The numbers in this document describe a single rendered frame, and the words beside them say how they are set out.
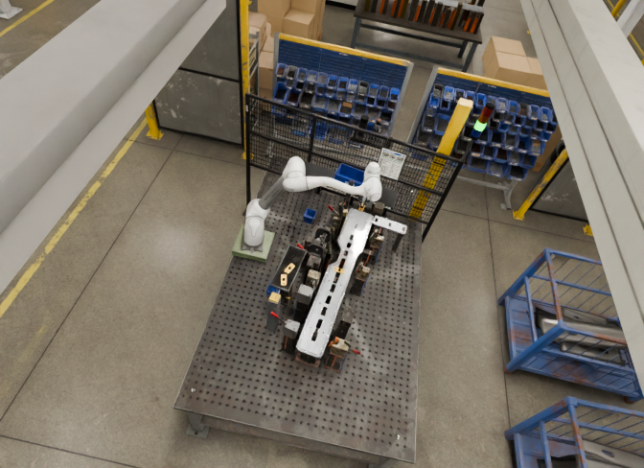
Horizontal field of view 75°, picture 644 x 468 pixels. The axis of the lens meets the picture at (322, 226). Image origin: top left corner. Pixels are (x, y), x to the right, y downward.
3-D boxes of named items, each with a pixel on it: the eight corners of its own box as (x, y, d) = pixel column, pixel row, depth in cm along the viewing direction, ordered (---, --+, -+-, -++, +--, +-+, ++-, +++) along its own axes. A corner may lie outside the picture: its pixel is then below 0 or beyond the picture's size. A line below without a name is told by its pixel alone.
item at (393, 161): (398, 181, 373) (407, 154, 349) (373, 173, 375) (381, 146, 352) (398, 179, 374) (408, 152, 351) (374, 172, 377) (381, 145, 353)
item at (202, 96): (254, 153, 541) (256, -12, 387) (251, 160, 532) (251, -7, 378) (153, 130, 543) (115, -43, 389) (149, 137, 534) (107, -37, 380)
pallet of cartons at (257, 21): (283, 120, 592) (287, 49, 512) (225, 109, 590) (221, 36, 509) (295, 74, 670) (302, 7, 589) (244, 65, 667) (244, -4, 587)
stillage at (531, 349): (609, 327, 442) (680, 279, 369) (631, 404, 391) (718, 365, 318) (497, 300, 445) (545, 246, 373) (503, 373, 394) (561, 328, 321)
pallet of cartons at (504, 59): (528, 136, 644) (582, 53, 540) (539, 172, 593) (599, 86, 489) (451, 121, 643) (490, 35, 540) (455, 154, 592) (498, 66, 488)
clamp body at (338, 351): (340, 374, 302) (350, 354, 274) (321, 367, 304) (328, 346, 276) (345, 361, 309) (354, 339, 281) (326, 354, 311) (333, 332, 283)
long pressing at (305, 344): (325, 361, 277) (325, 360, 276) (292, 348, 280) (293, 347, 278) (375, 216, 364) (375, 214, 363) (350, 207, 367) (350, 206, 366)
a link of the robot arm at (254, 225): (242, 245, 348) (243, 228, 331) (244, 228, 359) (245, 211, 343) (262, 246, 350) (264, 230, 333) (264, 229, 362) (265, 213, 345)
